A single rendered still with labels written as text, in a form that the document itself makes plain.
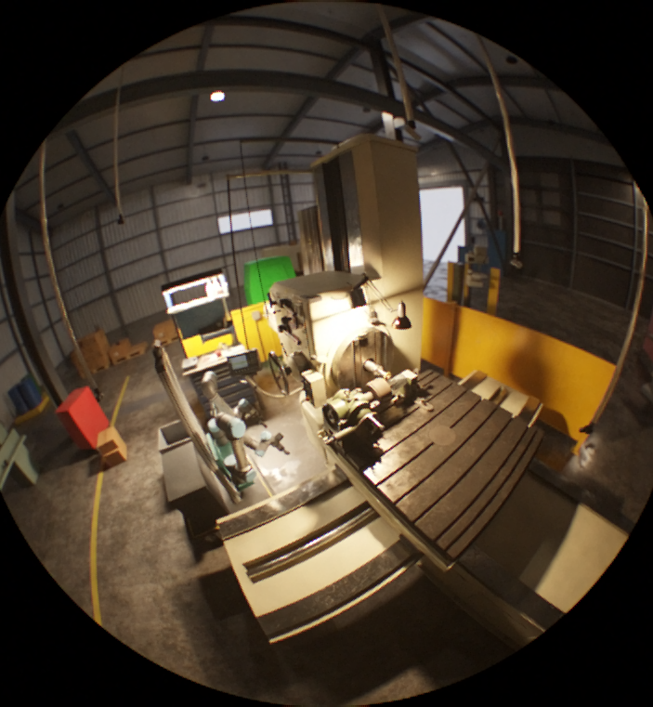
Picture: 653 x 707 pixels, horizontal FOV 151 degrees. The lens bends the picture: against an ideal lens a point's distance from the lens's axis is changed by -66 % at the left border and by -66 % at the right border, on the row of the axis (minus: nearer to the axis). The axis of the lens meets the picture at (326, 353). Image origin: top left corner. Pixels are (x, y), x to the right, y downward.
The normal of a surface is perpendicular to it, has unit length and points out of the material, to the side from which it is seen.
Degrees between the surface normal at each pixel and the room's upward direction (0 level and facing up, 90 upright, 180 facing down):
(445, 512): 0
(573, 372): 90
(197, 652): 0
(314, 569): 0
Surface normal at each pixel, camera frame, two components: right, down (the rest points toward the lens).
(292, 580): -0.11, -0.88
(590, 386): -0.85, 0.33
